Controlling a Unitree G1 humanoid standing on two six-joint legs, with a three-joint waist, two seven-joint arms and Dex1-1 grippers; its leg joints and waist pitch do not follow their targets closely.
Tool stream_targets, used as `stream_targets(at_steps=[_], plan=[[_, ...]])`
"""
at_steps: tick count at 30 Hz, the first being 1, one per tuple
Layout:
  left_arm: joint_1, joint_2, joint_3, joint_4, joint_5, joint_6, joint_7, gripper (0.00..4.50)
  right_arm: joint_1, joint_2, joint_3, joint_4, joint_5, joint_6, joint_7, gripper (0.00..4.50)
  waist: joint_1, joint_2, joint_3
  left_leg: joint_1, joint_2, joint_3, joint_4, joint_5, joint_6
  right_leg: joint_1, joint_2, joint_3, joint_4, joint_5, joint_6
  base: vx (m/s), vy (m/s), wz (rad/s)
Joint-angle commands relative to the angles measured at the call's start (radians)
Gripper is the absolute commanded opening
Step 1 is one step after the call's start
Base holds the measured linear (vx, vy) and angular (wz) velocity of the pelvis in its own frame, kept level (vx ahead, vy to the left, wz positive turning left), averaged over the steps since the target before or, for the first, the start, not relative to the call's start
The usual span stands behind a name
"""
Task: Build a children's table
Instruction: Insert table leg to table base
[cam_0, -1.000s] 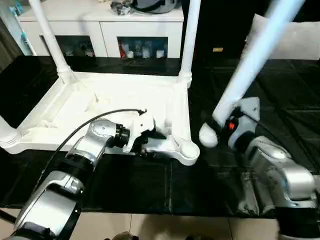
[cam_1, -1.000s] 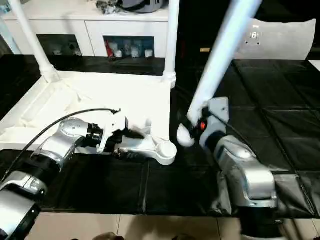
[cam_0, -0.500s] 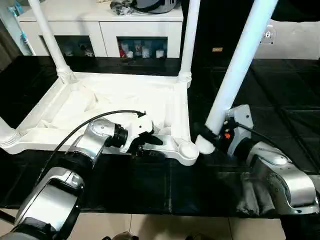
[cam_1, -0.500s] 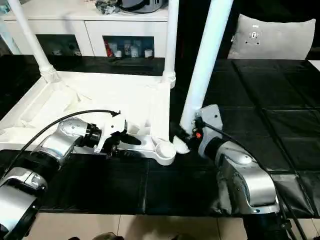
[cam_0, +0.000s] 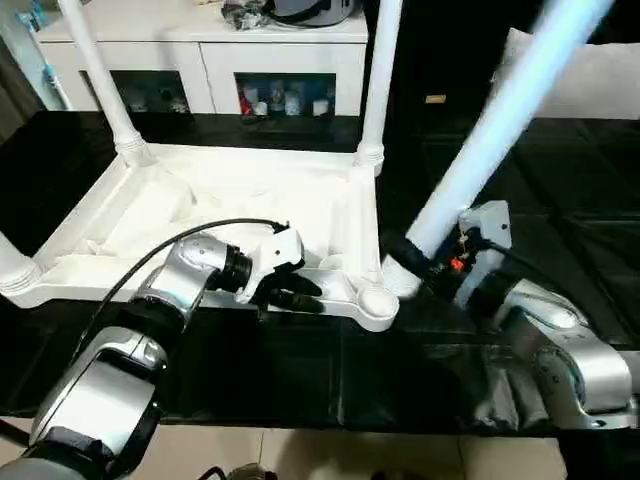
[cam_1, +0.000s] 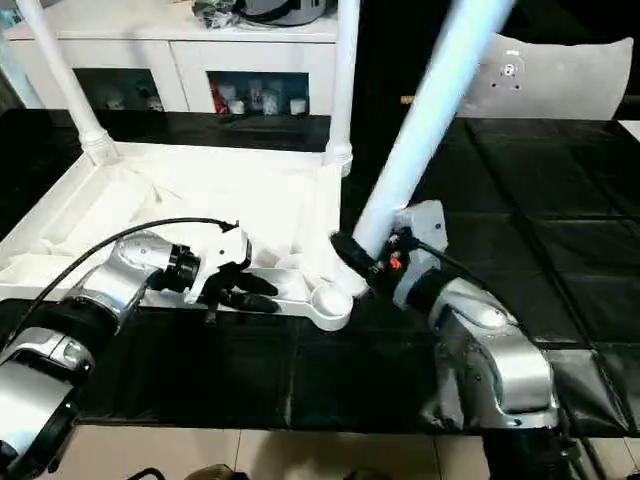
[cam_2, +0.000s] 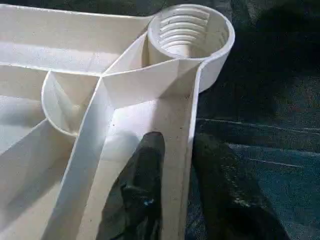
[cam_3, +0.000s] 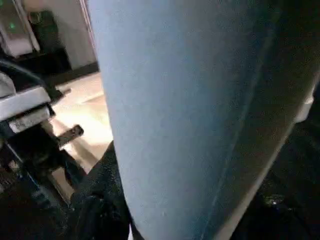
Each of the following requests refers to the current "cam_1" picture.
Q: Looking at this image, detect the white plastic table top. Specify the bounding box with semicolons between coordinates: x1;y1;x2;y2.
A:
0;139;359;332

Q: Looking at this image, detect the white plastic table leg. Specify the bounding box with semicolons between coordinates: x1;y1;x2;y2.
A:
335;0;517;297
322;0;362;175
14;0;120;167

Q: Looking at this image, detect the brown rounded robot part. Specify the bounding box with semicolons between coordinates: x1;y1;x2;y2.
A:
196;463;242;480

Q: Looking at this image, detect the black cabinet gold label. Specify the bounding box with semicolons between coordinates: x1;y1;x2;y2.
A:
349;0;495;120

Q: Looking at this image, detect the white cabinet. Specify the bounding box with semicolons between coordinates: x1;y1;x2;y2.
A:
2;14;340;117

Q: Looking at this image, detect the dark helmet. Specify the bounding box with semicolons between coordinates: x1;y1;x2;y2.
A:
239;0;342;27

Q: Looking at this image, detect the white flat board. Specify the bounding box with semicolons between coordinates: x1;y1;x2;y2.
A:
613;118;640;144

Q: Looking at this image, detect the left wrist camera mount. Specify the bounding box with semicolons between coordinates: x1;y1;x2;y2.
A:
182;226;252;305

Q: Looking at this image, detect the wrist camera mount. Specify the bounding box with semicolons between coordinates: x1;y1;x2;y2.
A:
392;199;450;310
182;226;252;305

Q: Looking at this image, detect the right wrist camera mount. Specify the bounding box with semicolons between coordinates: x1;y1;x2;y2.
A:
392;199;450;310

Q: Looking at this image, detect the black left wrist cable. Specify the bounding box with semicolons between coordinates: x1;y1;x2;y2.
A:
0;216;240;351

